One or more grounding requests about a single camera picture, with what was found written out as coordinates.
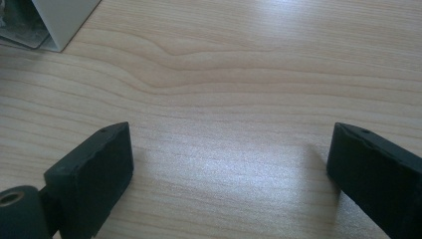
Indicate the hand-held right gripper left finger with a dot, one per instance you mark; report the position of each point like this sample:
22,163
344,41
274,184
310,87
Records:
96,169

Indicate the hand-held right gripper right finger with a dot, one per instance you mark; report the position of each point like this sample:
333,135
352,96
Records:
378,176

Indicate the clear plastic storage box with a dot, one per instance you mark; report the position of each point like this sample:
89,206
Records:
66,20

